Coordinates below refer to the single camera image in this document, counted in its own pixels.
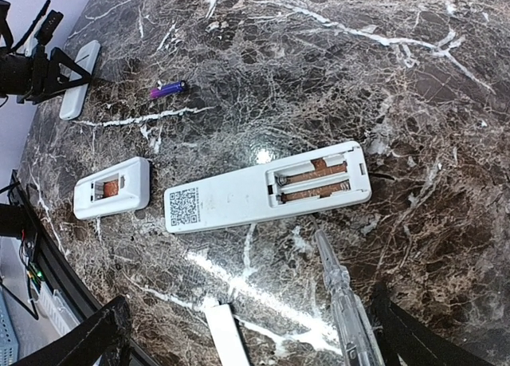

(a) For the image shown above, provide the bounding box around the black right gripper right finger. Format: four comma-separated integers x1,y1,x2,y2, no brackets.
371,282,489,366

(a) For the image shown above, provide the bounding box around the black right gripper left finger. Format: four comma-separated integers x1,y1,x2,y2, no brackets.
16,296,132,365

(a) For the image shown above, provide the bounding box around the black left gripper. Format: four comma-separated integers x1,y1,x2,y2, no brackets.
16,46,92,105

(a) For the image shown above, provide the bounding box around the white remote back side up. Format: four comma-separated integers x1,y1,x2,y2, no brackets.
60,40,101,120

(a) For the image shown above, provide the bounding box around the clear handled screwdriver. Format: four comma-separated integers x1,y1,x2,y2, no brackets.
312,218,384,366

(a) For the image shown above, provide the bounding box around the white battery cover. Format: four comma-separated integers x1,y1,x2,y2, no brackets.
204,304,250,366

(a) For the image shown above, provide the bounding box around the white remote with buttons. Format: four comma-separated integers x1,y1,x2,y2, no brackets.
73,156,151,220

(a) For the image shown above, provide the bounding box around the slim white remote with QR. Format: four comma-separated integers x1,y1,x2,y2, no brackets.
164,141,372,234

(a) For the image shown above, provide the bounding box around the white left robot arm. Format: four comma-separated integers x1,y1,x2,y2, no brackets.
1,0,93,105

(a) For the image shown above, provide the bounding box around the blue perforated basket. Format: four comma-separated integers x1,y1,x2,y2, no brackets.
0,295,19,366

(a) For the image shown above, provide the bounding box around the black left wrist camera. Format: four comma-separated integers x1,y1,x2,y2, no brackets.
22,0,64,57

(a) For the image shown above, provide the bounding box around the white slotted cable duct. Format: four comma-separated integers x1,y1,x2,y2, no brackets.
37,282,80,336

